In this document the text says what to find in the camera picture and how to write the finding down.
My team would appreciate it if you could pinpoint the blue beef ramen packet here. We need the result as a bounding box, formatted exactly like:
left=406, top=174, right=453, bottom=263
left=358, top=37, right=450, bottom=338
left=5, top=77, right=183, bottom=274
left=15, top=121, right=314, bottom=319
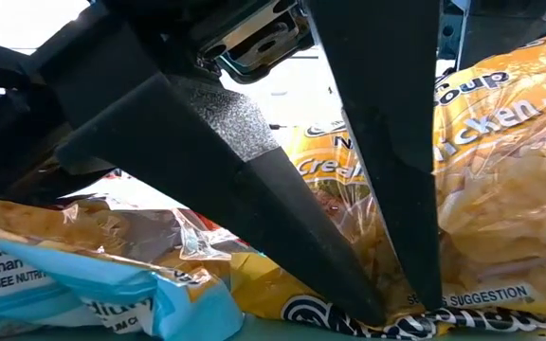
left=0, top=198, right=246, bottom=341

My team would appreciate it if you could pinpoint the yellow creamy chicken ramen packet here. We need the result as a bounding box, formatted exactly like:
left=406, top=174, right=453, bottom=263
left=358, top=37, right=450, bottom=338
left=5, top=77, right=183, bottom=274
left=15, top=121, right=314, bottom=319
left=280, top=32, right=546, bottom=314
left=228, top=250, right=546, bottom=340

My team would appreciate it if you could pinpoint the red Saucy Noods packet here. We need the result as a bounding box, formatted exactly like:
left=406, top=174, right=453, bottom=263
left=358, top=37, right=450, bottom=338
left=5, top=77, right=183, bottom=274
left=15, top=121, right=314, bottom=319
left=191, top=210, right=222, bottom=233

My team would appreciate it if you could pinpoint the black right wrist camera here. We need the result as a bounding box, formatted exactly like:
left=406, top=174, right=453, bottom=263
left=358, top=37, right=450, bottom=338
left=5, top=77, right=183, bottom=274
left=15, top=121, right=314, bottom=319
left=0, top=36, right=118, bottom=203

